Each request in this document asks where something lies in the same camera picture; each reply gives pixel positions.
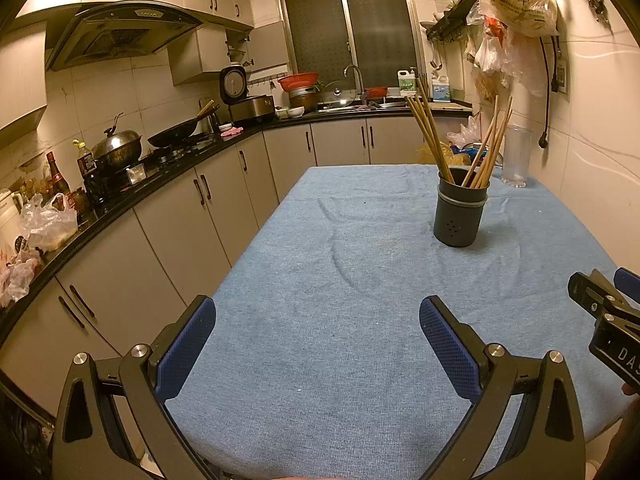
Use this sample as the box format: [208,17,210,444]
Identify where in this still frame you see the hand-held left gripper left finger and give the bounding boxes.
[51,296,236,480]

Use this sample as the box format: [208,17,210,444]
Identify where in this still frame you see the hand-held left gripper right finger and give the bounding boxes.
[419,296,587,480]

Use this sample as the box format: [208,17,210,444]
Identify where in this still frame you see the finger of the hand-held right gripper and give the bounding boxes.
[613,266,640,306]
[567,269,632,318]

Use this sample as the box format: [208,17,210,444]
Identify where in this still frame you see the dark grey utensil holder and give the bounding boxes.
[432,170,491,250]

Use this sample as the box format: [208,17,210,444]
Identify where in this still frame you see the bunch of wooden chopsticks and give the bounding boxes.
[405,74,515,190]

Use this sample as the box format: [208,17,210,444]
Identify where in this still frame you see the blue tablecloth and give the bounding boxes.
[165,162,632,480]

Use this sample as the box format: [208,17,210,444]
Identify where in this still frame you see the beige lower kitchen cabinets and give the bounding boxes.
[0,112,473,416]

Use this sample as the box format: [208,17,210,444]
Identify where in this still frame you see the clear plastic measuring cup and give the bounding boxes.
[501,125,533,188]

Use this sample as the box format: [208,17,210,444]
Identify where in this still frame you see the black kitchen countertop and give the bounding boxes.
[0,105,473,331]

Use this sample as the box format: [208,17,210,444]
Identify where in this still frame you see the pink and white plastic bags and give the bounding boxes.
[0,247,43,308]

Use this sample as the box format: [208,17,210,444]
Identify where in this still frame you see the white plastic bag with food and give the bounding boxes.
[19,192,80,253]

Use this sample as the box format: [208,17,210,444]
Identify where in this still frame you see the gas stove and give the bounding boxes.
[85,135,221,196]

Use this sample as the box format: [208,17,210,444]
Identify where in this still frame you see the yellow plastic bag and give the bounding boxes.
[415,141,473,167]

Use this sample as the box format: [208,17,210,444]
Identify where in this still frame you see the cooking oil bottle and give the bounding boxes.
[72,139,98,181]

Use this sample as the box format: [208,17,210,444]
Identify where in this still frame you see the dark sauce bottle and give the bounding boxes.
[44,151,71,198]

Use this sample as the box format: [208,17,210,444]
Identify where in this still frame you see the steel wok with lid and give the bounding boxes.
[90,112,143,171]

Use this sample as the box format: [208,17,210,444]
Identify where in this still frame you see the black frying pan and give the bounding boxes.
[146,112,211,150]

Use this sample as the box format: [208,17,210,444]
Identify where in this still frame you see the white countertop appliance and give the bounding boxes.
[0,187,25,241]

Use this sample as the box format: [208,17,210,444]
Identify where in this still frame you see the silver countertop appliance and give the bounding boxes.
[229,95,277,127]

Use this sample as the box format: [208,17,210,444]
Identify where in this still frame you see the clear hanging plastic bags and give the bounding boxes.
[464,2,548,103]

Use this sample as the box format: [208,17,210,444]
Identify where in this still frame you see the steel kitchen sink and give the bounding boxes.
[320,100,408,112]

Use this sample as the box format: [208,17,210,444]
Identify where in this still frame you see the green label detergent bottle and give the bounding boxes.
[397,67,418,97]

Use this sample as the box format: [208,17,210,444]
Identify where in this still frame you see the metal stockpot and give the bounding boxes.
[287,86,318,113]

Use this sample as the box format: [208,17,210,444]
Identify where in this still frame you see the chrome kitchen faucet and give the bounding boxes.
[343,64,365,103]

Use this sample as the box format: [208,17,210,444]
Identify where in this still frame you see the glass pot lid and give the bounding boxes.
[320,80,358,109]

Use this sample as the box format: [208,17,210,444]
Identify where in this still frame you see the red plastic basin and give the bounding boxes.
[277,72,320,92]

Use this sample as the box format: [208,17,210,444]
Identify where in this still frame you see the black range hood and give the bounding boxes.
[44,1,205,72]

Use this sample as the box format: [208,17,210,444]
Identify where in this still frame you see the kitchen window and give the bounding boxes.
[272,0,426,93]

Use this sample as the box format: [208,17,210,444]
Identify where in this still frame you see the black power cable with plug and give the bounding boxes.
[537,35,562,151]

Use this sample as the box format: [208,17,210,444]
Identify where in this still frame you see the black wall rack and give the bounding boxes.
[425,0,481,41]

